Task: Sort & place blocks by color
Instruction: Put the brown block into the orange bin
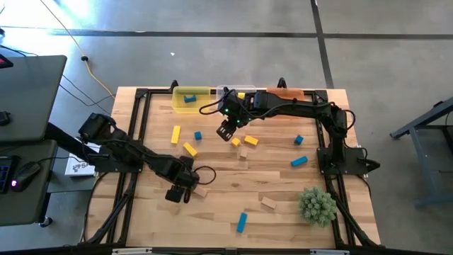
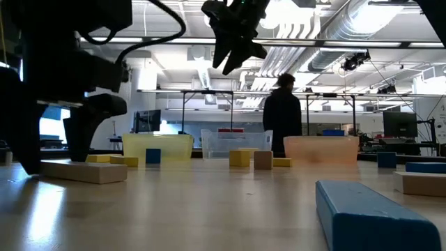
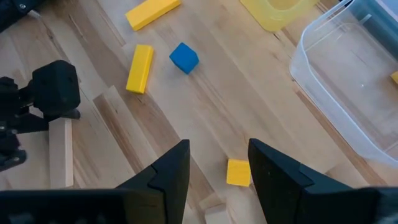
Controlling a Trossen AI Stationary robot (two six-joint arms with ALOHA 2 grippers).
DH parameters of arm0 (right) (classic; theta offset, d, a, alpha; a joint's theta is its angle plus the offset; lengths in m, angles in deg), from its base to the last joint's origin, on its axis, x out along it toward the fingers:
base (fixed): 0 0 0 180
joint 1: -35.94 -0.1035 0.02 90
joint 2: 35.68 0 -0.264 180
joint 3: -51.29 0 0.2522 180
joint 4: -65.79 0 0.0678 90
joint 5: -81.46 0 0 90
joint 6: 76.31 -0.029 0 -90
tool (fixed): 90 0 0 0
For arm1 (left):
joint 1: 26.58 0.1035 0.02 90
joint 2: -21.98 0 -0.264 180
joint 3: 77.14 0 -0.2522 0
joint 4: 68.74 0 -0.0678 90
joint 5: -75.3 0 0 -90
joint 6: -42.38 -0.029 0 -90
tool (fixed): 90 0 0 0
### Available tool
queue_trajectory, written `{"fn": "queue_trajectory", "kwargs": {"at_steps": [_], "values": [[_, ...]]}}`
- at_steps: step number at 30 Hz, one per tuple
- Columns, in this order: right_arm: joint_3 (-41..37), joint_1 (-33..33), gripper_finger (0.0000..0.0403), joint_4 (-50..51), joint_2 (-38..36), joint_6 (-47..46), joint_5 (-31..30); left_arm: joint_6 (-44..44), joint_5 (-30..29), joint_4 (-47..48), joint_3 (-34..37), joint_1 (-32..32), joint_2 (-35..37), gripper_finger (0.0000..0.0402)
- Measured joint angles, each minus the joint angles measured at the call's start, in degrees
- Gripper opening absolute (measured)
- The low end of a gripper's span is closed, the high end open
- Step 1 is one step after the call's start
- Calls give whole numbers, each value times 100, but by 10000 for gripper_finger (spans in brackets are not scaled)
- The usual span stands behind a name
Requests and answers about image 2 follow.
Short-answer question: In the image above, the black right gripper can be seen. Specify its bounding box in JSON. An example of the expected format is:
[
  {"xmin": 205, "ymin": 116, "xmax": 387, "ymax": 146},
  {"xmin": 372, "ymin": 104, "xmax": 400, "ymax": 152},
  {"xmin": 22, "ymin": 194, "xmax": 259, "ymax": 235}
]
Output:
[{"xmin": 201, "ymin": 0, "xmax": 271, "ymax": 76}]

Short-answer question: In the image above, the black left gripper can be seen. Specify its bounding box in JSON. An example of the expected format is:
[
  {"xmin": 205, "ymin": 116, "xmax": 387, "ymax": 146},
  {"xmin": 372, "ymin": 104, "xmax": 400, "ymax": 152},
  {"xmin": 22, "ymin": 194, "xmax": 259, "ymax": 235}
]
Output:
[{"xmin": 0, "ymin": 33, "xmax": 128, "ymax": 176}]

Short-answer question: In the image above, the long natural wood block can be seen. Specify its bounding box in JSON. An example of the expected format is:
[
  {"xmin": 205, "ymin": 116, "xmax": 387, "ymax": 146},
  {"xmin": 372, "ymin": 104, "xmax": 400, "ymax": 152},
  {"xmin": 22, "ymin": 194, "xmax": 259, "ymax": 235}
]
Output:
[{"xmin": 40, "ymin": 159, "xmax": 128, "ymax": 185}]

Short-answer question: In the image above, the small blue cube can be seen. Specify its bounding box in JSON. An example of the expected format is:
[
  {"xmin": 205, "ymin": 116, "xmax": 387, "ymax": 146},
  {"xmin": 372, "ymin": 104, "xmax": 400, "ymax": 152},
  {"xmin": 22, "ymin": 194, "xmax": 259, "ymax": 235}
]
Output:
[
  {"xmin": 376, "ymin": 151, "xmax": 397, "ymax": 169},
  {"xmin": 145, "ymin": 149, "xmax": 162, "ymax": 165}
]

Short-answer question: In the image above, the yellow cube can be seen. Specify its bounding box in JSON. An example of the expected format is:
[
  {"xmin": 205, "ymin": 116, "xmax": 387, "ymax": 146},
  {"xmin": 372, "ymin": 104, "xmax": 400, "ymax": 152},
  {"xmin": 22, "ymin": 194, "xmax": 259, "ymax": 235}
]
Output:
[{"xmin": 229, "ymin": 149, "xmax": 251, "ymax": 168}]

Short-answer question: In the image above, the natural wood cube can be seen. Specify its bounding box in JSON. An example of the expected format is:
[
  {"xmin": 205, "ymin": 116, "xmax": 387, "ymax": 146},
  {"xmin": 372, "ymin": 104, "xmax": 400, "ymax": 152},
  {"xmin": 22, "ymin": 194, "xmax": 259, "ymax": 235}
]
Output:
[{"xmin": 253, "ymin": 150, "xmax": 274, "ymax": 171}]

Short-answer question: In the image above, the long blue block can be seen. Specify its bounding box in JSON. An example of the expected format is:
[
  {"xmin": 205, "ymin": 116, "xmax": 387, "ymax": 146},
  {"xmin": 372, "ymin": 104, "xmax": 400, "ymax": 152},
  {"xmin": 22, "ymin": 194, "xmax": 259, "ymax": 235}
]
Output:
[{"xmin": 315, "ymin": 179, "xmax": 443, "ymax": 251}]

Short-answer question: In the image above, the large window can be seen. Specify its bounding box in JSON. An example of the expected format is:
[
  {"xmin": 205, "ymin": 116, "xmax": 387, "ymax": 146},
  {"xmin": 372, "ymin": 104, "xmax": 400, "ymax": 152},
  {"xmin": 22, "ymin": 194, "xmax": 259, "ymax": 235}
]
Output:
[{"xmin": 38, "ymin": 104, "xmax": 72, "ymax": 146}]

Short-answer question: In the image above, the person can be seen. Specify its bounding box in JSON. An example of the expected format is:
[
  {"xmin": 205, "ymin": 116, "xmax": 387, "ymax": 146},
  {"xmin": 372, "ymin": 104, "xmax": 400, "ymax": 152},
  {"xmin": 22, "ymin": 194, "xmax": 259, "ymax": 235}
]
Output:
[{"xmin": 262, "ymin": 72, "xmax": 303, "ymax": 158}]

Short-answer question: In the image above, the black computer monitor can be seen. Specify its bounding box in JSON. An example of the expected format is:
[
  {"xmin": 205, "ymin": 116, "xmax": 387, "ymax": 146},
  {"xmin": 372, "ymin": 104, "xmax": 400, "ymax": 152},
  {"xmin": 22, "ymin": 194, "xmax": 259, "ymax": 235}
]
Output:
[
  {"xmin": 383, "ymin": 111, "xmax": 419, "ymax": 138},
  {"xmin": 133, "ymin": 109, "xmax": 162, "ymax": 134}
]

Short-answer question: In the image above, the clear plastic bin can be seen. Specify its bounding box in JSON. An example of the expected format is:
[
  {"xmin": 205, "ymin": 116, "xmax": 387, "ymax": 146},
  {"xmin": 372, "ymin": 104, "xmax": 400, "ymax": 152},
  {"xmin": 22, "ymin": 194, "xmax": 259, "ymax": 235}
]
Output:
[{"xmin": 200, "ymin": 129, "xmax": 274, "ymax": 160}]

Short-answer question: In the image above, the yellow translucent plastic bin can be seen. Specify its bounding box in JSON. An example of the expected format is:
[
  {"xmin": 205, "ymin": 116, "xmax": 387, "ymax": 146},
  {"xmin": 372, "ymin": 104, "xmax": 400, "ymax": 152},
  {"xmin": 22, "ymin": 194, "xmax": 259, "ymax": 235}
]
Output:
[{"xmin": 121, "ymin": 133, "xmax": 194, "ymax": 163}]

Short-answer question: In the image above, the orange translucent plastic bin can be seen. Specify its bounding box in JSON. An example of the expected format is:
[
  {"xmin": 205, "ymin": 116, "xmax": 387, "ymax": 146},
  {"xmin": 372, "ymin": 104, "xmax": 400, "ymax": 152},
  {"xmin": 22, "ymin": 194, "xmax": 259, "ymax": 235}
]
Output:
[{"xmin": 283, "ymin": 135, "xmax": 360, "ymax": 165}]

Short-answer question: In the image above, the black overhead beam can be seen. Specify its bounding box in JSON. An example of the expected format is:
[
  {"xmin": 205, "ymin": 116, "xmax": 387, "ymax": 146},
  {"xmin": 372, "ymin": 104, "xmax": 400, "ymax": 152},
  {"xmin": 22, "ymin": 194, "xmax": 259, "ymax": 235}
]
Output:
[{"xmin": 79, "ymin": 36, "xmax": 446, "ymax": 50}]

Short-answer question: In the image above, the cluttered dark desk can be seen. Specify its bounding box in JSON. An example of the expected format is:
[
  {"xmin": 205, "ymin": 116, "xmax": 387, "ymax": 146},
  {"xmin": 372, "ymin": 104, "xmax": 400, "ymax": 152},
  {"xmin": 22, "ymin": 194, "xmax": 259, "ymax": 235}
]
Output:
[{"xmin": 358, "ymin": 134, "xmax": 440, "ymax": 157}]

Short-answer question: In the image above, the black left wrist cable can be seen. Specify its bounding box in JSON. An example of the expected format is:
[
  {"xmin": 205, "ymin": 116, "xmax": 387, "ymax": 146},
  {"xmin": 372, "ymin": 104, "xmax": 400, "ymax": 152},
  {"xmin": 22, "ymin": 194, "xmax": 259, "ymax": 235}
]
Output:
[{"xmin": 79, "ymin": 0, "xmax": 187, "ymax": 66}]

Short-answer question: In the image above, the black background rig frame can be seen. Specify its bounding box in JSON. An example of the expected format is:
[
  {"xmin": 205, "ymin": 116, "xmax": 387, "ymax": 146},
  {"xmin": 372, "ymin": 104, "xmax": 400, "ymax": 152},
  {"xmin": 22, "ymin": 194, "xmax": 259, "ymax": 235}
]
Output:
[
  {"xmin": 306, "ymin": 92, "xmax": 357, "ymax": 137},
  {"xmin": 180, "ymin": 89, "xmax": 234, "ymax": 135}
]

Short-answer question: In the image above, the silver ribbed ceiling duct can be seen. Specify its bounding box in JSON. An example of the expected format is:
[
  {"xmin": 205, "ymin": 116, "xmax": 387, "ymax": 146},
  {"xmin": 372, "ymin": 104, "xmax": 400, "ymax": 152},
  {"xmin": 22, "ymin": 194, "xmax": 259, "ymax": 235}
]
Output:
[{"xmin": 308, "ymin": 0, "xmax": 405, "ymax": 73}]

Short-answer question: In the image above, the black ceiling camera cluster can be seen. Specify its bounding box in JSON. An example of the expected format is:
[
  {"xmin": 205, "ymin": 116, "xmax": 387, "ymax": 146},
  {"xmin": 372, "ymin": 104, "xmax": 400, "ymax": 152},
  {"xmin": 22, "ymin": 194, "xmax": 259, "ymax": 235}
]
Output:
[{"xmin": 340, "ymin": 51, "xmax": 371, "ymax": 73}]

